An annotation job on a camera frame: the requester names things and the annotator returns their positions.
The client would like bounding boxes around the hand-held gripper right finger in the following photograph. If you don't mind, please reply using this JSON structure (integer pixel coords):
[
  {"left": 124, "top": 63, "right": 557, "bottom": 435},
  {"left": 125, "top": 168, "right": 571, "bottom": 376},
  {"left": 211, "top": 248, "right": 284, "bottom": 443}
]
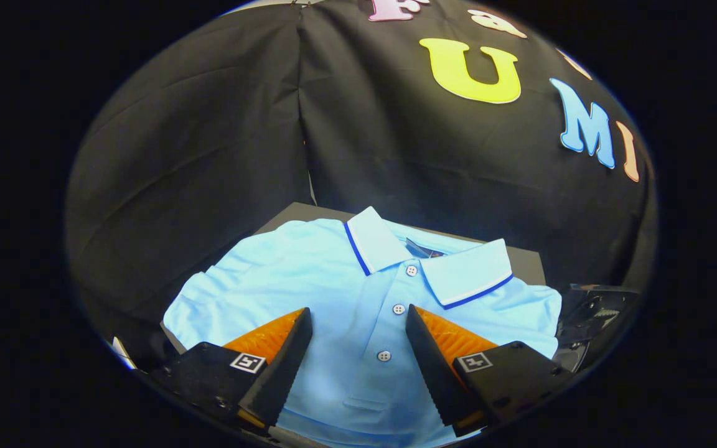
[{"left": 405, "top": 304, "right": 574, "bottom": 437}]

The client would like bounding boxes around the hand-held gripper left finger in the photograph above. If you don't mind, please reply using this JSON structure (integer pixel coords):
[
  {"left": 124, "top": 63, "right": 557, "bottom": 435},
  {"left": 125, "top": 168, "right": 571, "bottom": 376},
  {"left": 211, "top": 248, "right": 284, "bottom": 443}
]
[{"left": 150, "top": 307, "right": 314, "bottom": 433}]

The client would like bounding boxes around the light blue polo shirt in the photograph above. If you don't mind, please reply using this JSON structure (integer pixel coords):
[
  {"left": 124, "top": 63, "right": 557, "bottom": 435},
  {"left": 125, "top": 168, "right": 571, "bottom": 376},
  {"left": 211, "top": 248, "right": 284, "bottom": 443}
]
[{"left": 162, "top": 207, "right": 563, "bottom": 448}]

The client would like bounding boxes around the dark washing machine lid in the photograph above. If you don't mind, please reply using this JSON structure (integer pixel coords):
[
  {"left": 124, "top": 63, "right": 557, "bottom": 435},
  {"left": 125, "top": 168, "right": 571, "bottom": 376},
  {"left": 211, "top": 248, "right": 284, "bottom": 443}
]
[{"left": 555, "top": 283, "right": 640, "bottom": 374}]

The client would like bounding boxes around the grey cabinet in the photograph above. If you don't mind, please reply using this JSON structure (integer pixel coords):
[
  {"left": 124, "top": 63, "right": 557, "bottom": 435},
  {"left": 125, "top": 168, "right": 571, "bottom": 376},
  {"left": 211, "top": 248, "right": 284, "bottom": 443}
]
[{"left": 161, "top": 201, "right": 547, "bottom": 357}]

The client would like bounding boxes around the black backdrop cloth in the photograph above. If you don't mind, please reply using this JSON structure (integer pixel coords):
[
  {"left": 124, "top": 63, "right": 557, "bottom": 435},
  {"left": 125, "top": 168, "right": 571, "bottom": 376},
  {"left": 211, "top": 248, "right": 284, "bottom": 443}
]
[{"left": 65, "top": 0, "right": 658, "bottom": 368}]

